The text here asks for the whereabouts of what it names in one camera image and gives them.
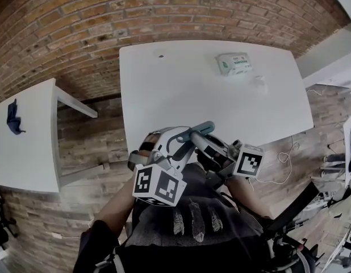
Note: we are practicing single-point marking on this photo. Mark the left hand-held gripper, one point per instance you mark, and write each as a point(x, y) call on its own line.
point(164, 186)

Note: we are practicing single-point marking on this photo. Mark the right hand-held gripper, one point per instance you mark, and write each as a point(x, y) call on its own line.
point(248, 162)

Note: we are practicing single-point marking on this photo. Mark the person's right forearm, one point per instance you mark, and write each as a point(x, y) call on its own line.
point(245, 193)

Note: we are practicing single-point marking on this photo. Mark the person's left forearm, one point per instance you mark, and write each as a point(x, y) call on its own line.
point(116, 206)

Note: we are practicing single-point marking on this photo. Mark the person's left hand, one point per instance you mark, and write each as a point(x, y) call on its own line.
point(153, 136)

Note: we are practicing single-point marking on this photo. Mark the white wet wipes packet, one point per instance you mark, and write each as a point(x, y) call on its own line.
point(233, 64)

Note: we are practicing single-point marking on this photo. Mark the black feather print shirt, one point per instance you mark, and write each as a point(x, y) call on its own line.
point(192, 252)

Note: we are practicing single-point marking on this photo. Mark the white panel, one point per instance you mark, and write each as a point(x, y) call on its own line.
point(348, 141)

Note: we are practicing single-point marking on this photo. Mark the white desk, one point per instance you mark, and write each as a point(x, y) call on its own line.
point(25, 141)

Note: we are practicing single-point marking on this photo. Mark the dark blue cloth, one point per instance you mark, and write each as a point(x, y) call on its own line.
point(13, 118)

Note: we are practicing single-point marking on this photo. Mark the black chair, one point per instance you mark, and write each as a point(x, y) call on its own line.
point(0, 226)

